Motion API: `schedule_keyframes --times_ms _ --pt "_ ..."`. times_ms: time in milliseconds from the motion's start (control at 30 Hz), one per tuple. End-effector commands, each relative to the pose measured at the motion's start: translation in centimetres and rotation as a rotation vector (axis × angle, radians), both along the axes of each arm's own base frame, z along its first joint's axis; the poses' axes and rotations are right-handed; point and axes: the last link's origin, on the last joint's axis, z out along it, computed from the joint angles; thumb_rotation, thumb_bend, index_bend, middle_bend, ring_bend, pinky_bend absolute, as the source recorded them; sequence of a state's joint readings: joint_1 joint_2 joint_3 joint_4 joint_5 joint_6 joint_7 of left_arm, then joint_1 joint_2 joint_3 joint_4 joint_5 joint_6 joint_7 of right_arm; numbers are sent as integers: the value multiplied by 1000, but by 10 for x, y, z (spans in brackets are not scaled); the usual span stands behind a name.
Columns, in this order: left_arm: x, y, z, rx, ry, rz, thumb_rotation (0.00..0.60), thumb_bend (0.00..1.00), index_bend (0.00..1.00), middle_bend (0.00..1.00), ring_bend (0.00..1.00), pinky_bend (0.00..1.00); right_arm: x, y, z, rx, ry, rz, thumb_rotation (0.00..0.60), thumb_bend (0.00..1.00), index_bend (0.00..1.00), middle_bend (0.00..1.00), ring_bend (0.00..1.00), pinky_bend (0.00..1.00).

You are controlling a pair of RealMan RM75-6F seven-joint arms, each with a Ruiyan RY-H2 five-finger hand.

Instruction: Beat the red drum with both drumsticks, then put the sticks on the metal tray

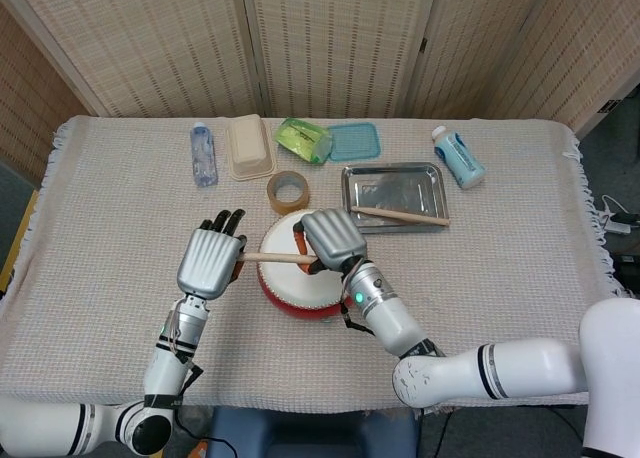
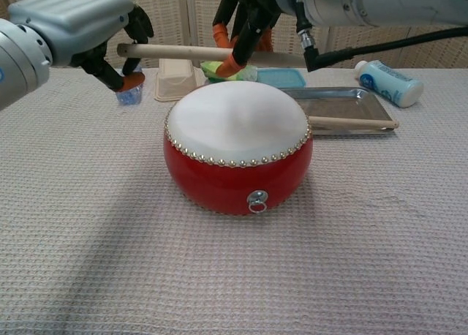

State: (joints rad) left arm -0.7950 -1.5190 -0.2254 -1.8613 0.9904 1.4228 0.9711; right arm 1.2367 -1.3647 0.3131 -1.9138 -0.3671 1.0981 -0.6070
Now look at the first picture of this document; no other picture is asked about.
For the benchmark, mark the beige takeaway box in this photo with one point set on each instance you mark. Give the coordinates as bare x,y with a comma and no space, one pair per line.
247,148

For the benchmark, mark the brown packing tape roll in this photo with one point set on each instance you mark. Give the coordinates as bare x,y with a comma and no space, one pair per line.
274,198

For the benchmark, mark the white power strip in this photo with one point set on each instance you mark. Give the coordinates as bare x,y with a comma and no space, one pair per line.
620,223

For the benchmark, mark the white and blue bottle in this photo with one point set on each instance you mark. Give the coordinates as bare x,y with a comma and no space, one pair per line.
462,160

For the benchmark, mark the black box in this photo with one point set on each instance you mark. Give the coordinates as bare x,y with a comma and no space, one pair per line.
631,273

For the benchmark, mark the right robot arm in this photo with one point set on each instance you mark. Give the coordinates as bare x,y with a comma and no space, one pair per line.
450,368

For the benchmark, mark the teal plastic container lid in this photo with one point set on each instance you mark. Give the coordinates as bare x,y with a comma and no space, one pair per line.
355,143

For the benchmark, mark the beige woven tablecloth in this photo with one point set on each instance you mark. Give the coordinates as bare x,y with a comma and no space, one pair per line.
125,203

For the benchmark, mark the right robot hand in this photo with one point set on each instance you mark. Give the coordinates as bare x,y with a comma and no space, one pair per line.
332,238

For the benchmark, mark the stainless steel tray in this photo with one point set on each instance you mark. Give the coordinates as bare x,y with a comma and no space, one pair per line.
395,188

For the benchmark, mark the red drum with white skin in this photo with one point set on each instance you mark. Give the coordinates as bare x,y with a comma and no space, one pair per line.
295,288

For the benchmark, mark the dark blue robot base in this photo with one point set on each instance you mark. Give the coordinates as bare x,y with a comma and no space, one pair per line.
310,433

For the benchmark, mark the clear plastic water bottle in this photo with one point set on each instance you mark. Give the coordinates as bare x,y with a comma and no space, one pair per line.
202,158

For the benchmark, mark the wooden drumstick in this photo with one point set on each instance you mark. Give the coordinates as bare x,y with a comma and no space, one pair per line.
275,258
400,215

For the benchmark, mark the green wet wipes pack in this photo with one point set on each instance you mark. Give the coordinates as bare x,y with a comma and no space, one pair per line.
300,138

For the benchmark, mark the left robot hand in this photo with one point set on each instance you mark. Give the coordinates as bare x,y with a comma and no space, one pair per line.
207,260

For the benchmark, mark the woven folding screen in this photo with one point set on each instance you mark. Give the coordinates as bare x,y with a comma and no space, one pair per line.
325,43

